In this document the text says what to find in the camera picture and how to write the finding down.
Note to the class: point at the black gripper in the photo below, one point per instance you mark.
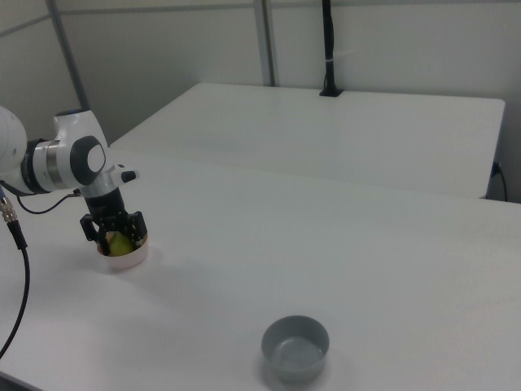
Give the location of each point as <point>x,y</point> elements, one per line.
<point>106,205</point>

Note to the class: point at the green pear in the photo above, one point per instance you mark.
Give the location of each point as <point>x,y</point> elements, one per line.
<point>120,244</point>

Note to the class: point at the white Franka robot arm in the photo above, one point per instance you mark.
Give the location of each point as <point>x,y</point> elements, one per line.
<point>61,163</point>

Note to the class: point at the pink plastic bowl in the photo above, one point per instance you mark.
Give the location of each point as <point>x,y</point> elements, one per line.
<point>126,262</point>

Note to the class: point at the grey plastic bowl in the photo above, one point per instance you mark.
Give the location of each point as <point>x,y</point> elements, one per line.
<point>295,350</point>

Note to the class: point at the white adjoining table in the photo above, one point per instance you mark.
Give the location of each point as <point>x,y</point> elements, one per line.
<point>325,134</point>

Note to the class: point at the grey metal partition post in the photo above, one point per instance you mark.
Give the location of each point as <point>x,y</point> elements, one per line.
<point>266,40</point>
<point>69,53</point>

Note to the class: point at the black camera stand pole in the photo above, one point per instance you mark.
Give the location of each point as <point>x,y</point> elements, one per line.
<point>329,49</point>

